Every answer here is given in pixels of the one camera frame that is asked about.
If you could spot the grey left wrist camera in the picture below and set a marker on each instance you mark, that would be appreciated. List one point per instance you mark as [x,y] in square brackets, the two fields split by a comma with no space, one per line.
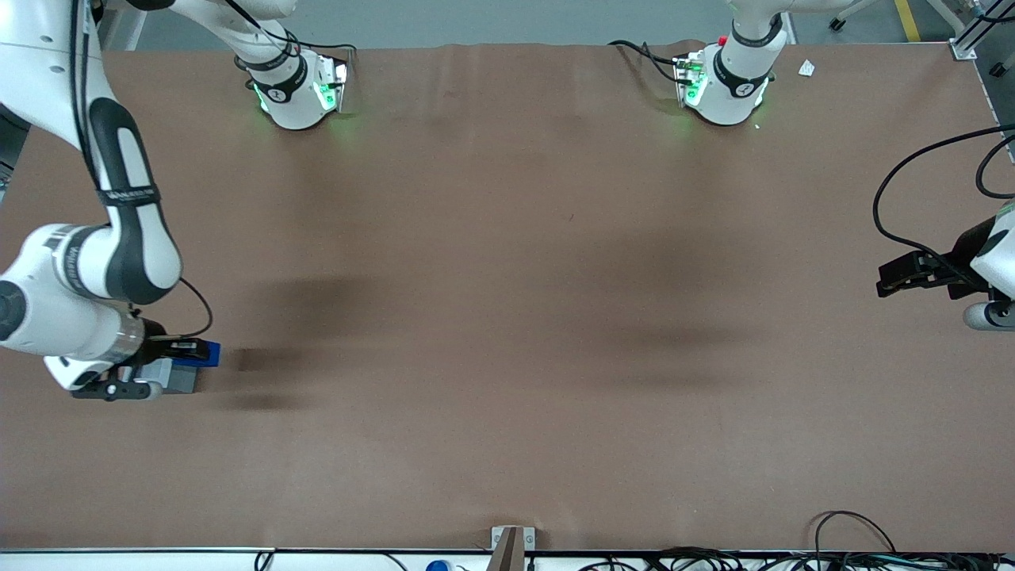
[987,316]

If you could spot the blue round cap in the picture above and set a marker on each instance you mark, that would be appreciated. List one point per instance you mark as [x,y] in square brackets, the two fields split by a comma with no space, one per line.
[438,566]

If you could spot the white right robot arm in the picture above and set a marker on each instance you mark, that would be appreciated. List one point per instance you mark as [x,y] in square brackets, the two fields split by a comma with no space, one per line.
[135,238]

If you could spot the white table edge rail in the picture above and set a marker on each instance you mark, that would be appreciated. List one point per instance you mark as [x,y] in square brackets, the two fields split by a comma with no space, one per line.
[158,561]

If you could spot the aluminium frame profile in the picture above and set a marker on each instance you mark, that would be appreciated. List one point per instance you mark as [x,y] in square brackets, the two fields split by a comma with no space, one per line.
[963,49]

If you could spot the metal bracket with brown post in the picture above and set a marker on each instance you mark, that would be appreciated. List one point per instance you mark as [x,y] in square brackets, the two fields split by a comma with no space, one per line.
[513,547]

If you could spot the brown table cover sheet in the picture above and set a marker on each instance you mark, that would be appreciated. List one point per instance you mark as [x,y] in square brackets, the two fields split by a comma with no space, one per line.
[507,317]

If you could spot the white paper scrap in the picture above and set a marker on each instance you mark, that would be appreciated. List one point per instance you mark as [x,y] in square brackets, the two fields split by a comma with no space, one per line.
[806,68]

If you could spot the gray block base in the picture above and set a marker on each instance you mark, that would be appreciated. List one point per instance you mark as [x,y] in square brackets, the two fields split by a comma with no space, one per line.
[182,381]

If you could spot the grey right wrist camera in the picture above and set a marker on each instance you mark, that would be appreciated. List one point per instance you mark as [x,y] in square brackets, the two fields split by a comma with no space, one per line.
[111,390]

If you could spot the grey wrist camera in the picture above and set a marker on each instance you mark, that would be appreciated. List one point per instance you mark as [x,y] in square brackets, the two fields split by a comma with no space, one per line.
[987,316]
[111,390]

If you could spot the blue plastic part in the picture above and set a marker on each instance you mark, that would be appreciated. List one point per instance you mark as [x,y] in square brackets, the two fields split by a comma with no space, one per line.
[208,353]

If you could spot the small black foot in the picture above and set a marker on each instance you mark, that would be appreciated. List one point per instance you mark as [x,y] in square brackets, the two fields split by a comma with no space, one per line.
[999,70]

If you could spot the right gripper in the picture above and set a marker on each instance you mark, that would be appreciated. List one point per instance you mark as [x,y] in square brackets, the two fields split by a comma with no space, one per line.
[154,331]

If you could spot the white stand leg with caster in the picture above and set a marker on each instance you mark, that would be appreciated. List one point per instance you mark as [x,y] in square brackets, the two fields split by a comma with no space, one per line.
[844,16]

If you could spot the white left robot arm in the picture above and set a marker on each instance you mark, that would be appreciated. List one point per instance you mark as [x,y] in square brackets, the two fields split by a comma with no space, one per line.
[729,87]

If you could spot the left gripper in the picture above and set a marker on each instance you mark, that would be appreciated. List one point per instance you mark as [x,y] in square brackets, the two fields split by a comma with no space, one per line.
[962,262]

